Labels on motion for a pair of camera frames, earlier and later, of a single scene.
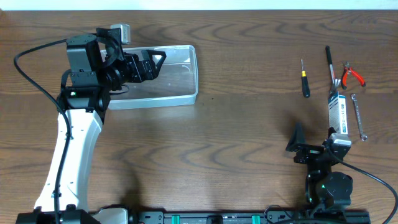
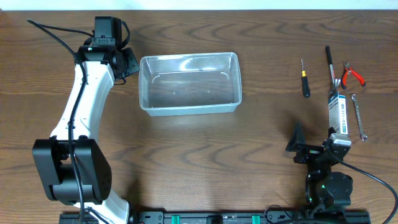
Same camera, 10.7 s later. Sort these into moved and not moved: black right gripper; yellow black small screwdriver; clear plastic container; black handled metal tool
Moved: clear plastic container
Not moved: yellow black small screwdriver; black handled metal tool; black right gripper
